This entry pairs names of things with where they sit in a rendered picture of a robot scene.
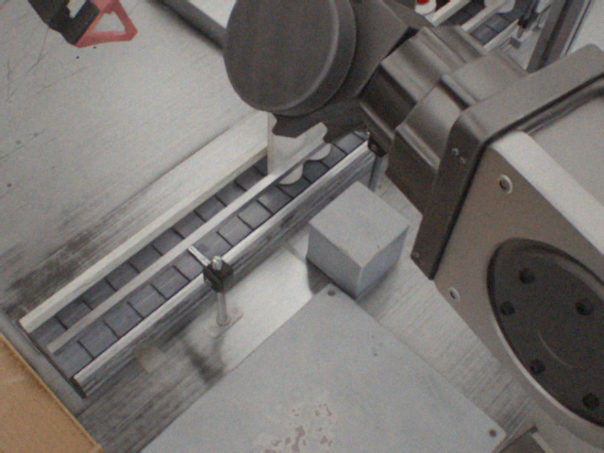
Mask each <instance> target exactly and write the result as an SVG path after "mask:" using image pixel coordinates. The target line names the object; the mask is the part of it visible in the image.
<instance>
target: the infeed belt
mask: <svg viewBox="0 0 604 453"><path fill-rule="evenodd" d="M483 1H484V0H471V1H469V2H468V3H467V4H465V5H464V6H463V7H461V9H460V10H458V11H457V12H456V13H453V14H452V15H451V16H450V17H448V18H447V19H446V20H444V21H443V22H442V23H441V24H440V25H438V26H448V27H451V26H454V25H459V26H460V27H462V26H463V25H465V23H466V22H467V21H469V20H470V19H472V18H474V17H475V16H476V15H477V14H479V13H480V12H481V11H483V10H484V9H485V7H484V5H483ZM528 2H529V0H521V1H515V2H514V4H513V9H512V11H511V12H510V13H508V14H504V15H499V14H494V15H493V16H492V17H490V18H489V19H488V20H485V21H484V22H483V24H482V25H480V26H479V27H478V28H476V29H475V30H474V31H472V32H470V33H469V35H470V36H472V37H474V38H475V40H476V41H477V42H478V43H479V44H480V45H481V46H484V45H485V44H488V43H489V42H490V41H492V40H493V39H494V37H495V36H497V35H498V34H499V33H500V32H502V31H504V30H505V29H506V28H507V27H509V26H510V25H511V24H513V23H514V21H515V20H516V19H518V18H520V17H521V16H522V15H523V14H524V13H525V11H526V8H527V4H528ZM366 141H368V137H367V136H365V134H364V133H362V132H357V131H353V132H351V133H350V134H348V136H346V137H345V138H342V139H341V140H339V141H338V142H336V143H334V144H332V145H331V151H330V154H328V155H327V157H326V158H325V159H322V160H319V161H308V160H307V161H305V162H304V163H303V176H302V177H301V179H300V181H298V182H296V183H295V184H294V185H291V186H279V185H276V186H275V187H273V188H272V189H271V190H270V191H267V192H266V193H264V194H263V195H262V196H261V198H259V199H258V200H257V201H256V202H253V203H252V204H251V205H249V206H248V207H247V208H246V209H244V210H243V212H241V213H240V214H239V215H237V216H235V217H234V218H233V219H232V220H230V221H229V222H228V223H226V224H225V225H224V227H221V228H220V229H219V230H218V231H216V232H215V233H214V234H212V235H211V236H210V237H209V238H207V239H206V240H205V241H203V242H202V243H201V244H200V245H198V246H197V247H196V248H197V249H198V250H199V251H200V252H201V253H202V254H204V255H205V256H206V258H207V259H209V260H210V261H212V258H213V256H214V255H219V256H220V258H223V257H224V255H225V254H226V253H228V252H229V251H230V250H231V249H232V248H234V247H235V246H236V245H237V244H240V243H241V242H242V240H244V239H245V238H246V237H247V236H249V235H250V234H251V233H252V232H255V231H256V230H257V229H258V228H260V226H261V225H262V224H264V223H265V222H266V221H267V220H268V219H271V218H272V217H273V216H274V215H276V214H277V213H278V211H279V210H281V209H282V208H283V207H286V206H287V205H288V204H289V203H291V202H292V201H293V200H294V199H296V197H297V196H298V195H299V194H301V193H302V192H304V191H305V190H306V189H307V188H308V187H309V186H311V185H312V184H313V183H315V182H317V181H318V179H319V178H320V177H322V176H323V175H324V174H326V173H327V172H328V171H330V170H332V169H333V168H334V167H335V166H336V164H338V163H339V162H340V161H341V160H343V159H345V158H346V157H348V156H349V155H350V154H351V153H353V152H354V151H355V149H356V148H358V147H359V146H360V145H362V144H364V143H365V142H366ZM255 168H256V169H255ZM266 176H267V155H265V156H264V157H263V158H261V159H260V160H258V161H257V162H256V163H254V167H252V166H251V167H249V168H248V169H247V170H245V171H244V172H243V173H241V174H240V175H239V176H236V177H235V178H233V181H234V182H235V183H234V182H233V181H231V182H229V183H228V184H227V185H226V186H225V187H224V188H221V189H220V190H219V191H217V192H216V193H215V194H214V197H215V198H214V197H213V196H212V197H210V198H209V199H207V200H205V201H204V202H203V203H202V204H200V205H199V206H198V207H196V208H195V209H194V210H193V212H194V213H193V212H192V211H191V212H190V213H188V214H187V215H186V216H184V217H183V218H182V219H180V220H179V221H178V222H175V223H174V224H173V225H172V228H168V229H167V230H166V231H164V232H163V233H162V234H160V235H159V236H158V237H156V238H155V239H154V240H152V241H151V243H150V244H151V245H152V246H153V247H152V246H151V245H150V244H148V245H147V246H144V247H143V248H142V249H140V250H139V251H138V252H136V253H135V254H134V255H132V256H131V258H129V259H127V262H129V263H131V264H128V263H127V262H126V261H124V262H123V263H122V264H120V265H119V266H118V267H117V268H115V269H113V270H112V271H110V272H109V274H108V275H106V276H105V277H104V279H105V280H106V281H107V282H106V281H105V280H104V279H103V278H102V279H101V280H99V281H97V282H96V283H94V284H93V285H92V286H91V287H90V289H89V290H87V291H86V292H85V293H82V294H81V295H80V297H81V298H83V300H81V299H80V298H79V297H77V298H75V299H74V300H73V301H71V302H70V303H69V305H67V306H65V307H64V308H62V309H61V310H59V311H58V312H57V313H55V315H56V316H57V317H58V320H57V318H56V317H55V316H54V315H53V316H51V317H49V318H48V320H46V321H45V322H44V323H42V324H41V325H40V326H38V327H37V328H36V329H33V330H32V331H31V332H29V336H30V337H31V338H32V339H33V341H35V342H36V343H37V344H38V345H39V346H40V347H41V348H42V350H43V352H44V353H45V354H46V355H47V356H48V357H49V359H51V360H52V361H53V362H54V363H55V364H56V365H57V366H58V369H59V370H60V371H61V372H62V373H63V374H64V375H66V377H67V378H68V379H70V378H74V376H75V375H76V374H78V373H79V372H80V371H82V370H84V369H85V368H86V367H87V366H89V364H90V363H91V362H92V361H94V360H95V359H96V358H97V357H100V356H101V355H102V354H103V353H105V352H106V351H107V349H108V348H110V347H111V346H112V345H113V344H116V343H117V342H118V341H120V340H121V339H122V338H123V337H125V336H126V334H127V333H128V332H130V331H131V330H132V329H133V328H134V327H136V326H137V325H138V324H140V323H141V322H142V321H143V320H146V319H147V317H148V316H149V315H151V314H152V313H153V312H154V311H156V310H157V309H158V308H160V307H162V306H163V305H164V304H165V302H167V301H168V300H169V299H170V298H172V297H173V296H174V295H175V294H178V293H179V292H180V291H182V290H183V289H184V287H185V286H187V285H188V284H189V283H190V282H192V281H194V280H195V279H196V278H198V277H199V276H200V275H201V274H202V269H203V267H202V266H201V265H200V264H199V263H198V262H197V261H196V260H195V259H194V258H192V256H191V255H190V254H187V255H186V256H184V258H183V259H182V260H180V261H179V262H178V263H175V264H174V265H173V266H172V267H170V268H169V269H168V270H166V271H165V273H164V274H163V275H160V276H159V277H157V278H156V279H155V280H154V281H152V282H151V283H150V284H149V285H147V286H146V287H144V289H142V290H141V291H140V292H139V293H137V294H136V295H134V296H133V297H132V298H131V299H128V300H127V301H126V303H125V304H124V305H123V306H122V307H120V308H119V309H118V310H116V311H114V312H113V313H111V314H110V315H109V316H108V317H106V318H105V320H104V321H103V322H101V323H100V324H99V325H96V326H95V327H94V328H92V329H91V330H90V331H88V332H87V333H86V335H85V336H83V337H81V338H80V339H79V340H77V341H76V342H75V343H73V344H72V345H71V346H69V347H68V348H67V349H65V351H63V352H62V353H61V354H59V355H58V356H57V357H56V358H55V357H54V356H53V355H52V353H51V352H49V350H48V348H47V347H46V346H47V345H48V344H51V343H52V342H54V341H55V340H56V339H57V338H58V337H59V336H60V334H62V333H63V332H64V331H67V330H68V329H69V328H71V327H72V326H73V325H75V324H76V323H77V322H79V321H80V320H81V318H84V317H85V316H86V315H87V314H89V313H90V312H91V311H93V310H94V309H95V308H97V307H99V306H100V305H102V304H103V302H104V301H106V300H107V299H108V298H109V297H111V296H112V295H113V294H116V293H117V292H119V291H120V290H121V289H122V287H124V286H125V285H126V284H127V283H128V282H129V281H132V280H133V279H134V278H135V277H137V276H138V275H140V274H141V273H142V272H143V271H144V270H146V269H147V268H148V267H150V266H151V265H152V264H154V263H155V262H156V261H157V260H159V259H160V258H163V256H164V255H165V254H167V253H168V252H169V251H170V250H172V249H173V248H174V247H176V246H178V245H179V244H181V243H182V241H183V240H185V239H186V238H187V237H189V236H190V235H191V234H194V233H195V231H196V230H198V229H199V228H200V227H202V226H203V225H204V224H205V223H206V222H208V221H209V220H211V219H212V218H213V217H215V216H216V215H217V214H218V213H220V212H221V210H224V209H225V208H226V207H228V206H229V205H230V204H231V203H233V202H234V201H235V200H237V199H239V198H240V197H242V195H243V194H244V193H246V192H247V191H248V190H250V189H251V188H252V187H255V186H256V185H257V184H258V183H260V182H261V180H262V179H264V178H265V177H266Z"/></svg>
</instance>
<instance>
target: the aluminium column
mask: <svg viewBox="0 0 604 453"><path fill-rule="evenodd" d="M594 1H595V0H554V2H553V4H551V8H550V10H549V13H548V14H547V17H546V19H545V24H544V26H543V29H542V31H541V34H540V36H539V40H538V41H537V44H536V46H535V48H533V51H532V53H531V57H530V59H529V62H528V66H527V68H526V72H528V73H529V74H530V75H531V74H533V73H536V72H538V71H540V70H541V68H543V67H545V66H546V65H548V64H551V63H553V62H555V61H557V60H558V59H561V58H563V57H565V56H568V55H570V54H571V53H572V50H573V47H574V45H575V43H576V41H577V39H578V37H579V33H580V31H581V29H582V27H583V25H585V23H586V21H587V17H588V15H589V13H590V11H591V9H592V7H593V5H594Z"/></svg>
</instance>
